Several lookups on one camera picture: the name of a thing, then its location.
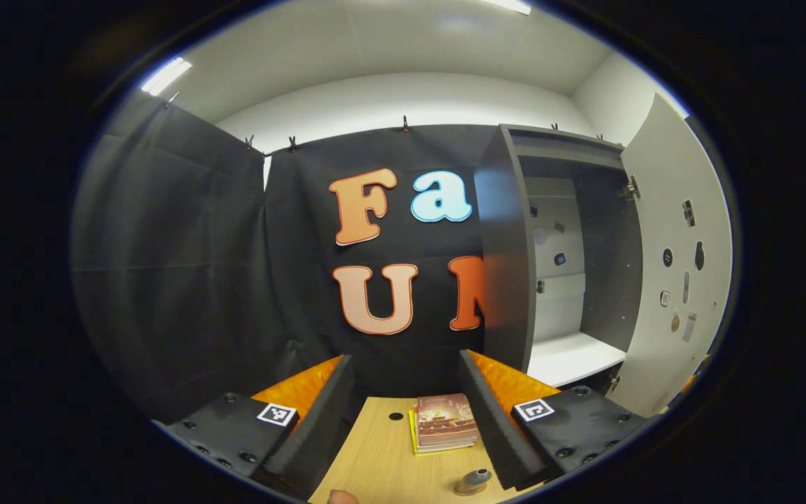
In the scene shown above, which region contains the brown cover book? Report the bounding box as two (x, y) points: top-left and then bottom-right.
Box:
(415, 393), (480, 451)

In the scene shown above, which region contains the black backdrop cloth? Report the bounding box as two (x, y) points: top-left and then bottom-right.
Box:
(71, 91), (736, 428)

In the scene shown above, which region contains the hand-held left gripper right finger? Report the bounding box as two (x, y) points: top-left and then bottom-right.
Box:
(458, 349), (649, 491)

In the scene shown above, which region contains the silver bottle with colourful label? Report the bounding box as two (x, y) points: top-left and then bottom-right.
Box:
(458, 468), (493, 493)

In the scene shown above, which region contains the white cabinet shelf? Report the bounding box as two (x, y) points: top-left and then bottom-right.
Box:
(528, 332), (628, 388)

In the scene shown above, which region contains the grey cabinet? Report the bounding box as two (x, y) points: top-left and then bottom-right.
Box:
(474, 125), (645, 403)

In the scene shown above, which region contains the row of black cloth clips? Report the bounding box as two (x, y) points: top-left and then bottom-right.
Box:
(164, 91), (605, 153)

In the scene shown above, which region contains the beige cabinet door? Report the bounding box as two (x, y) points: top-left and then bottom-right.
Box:
(606, 93), (734, 419)

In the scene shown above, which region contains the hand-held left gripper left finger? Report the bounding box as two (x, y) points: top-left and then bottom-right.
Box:
(153, 355), (357, 500)

